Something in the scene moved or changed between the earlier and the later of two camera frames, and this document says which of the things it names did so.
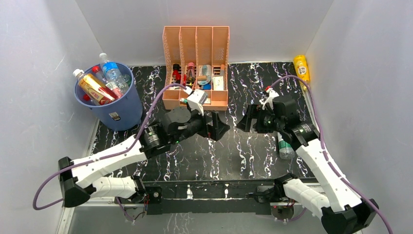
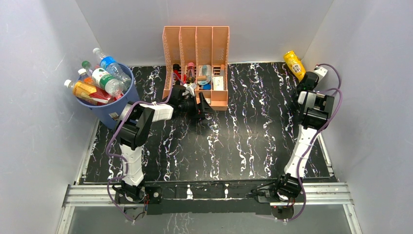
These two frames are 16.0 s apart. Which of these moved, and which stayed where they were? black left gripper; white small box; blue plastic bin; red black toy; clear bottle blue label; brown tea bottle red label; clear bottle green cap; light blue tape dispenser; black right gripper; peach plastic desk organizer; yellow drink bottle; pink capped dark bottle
Moved: clear bottle blue label; black left gripper; black right gripper; yellow drink bottle; brown tea bottle red label; clear bottle green cap
Stayed: light blue tape dispenser; blue plastic bin; white small box; red black toy; peach plastic desk organizer; pink capped dark bottle
